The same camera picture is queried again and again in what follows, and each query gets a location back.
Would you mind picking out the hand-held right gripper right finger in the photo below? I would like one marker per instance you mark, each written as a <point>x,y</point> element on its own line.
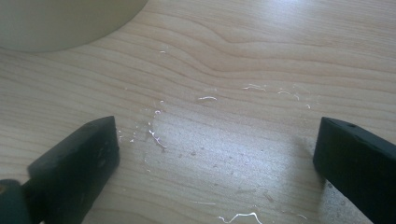
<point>358,165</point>

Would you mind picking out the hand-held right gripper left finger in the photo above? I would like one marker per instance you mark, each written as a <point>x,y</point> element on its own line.
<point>74,174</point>

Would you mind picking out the cream round container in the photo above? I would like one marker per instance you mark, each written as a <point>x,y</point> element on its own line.
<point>56,21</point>

